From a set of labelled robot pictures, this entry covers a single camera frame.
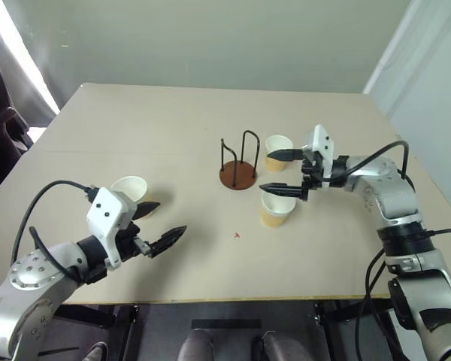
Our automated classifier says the white partition panel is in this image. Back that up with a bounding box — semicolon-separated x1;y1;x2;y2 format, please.
362;0;451;226

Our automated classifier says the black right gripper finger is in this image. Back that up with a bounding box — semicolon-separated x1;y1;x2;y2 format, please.
259;182;305;200
266;148;305;163

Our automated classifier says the dark rounded shape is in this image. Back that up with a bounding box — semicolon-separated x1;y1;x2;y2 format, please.
177;328;216;361
85;341;109;361
250;329;297;361

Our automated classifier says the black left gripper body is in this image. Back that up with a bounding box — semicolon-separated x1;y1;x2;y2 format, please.
114;220;153;263

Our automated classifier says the white and tan paper cup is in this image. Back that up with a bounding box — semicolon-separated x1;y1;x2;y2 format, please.
262;135;295;174
259;191;298;229
110;175;162;220

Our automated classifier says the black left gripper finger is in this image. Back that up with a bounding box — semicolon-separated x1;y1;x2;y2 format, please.
149;225;189;259
132;201;162;221

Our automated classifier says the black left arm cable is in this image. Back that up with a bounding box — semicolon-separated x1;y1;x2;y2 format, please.
15;180;98;283

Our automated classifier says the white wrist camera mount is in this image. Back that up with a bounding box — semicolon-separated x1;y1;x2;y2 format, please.
301;124;336;185
85;187;138;270

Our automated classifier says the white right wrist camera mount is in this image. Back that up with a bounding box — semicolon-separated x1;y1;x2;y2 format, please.
301;124;336;185

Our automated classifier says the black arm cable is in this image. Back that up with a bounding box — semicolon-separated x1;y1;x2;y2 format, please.
337;141;415;185
15;180;98;283

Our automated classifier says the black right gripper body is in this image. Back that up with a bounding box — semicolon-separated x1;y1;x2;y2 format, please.
299;149;327;202

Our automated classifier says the brown wire cup holder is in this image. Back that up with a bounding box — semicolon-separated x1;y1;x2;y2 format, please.
219;129;260;191

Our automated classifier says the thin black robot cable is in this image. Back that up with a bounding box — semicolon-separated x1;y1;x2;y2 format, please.
363;224;451;361

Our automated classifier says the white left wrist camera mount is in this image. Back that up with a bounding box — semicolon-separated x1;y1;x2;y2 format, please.
85;187;138;270

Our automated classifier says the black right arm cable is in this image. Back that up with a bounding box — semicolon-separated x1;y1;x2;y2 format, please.
337;141;415;185

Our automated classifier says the dark brown chair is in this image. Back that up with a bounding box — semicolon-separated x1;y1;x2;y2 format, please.
0;29;35;206

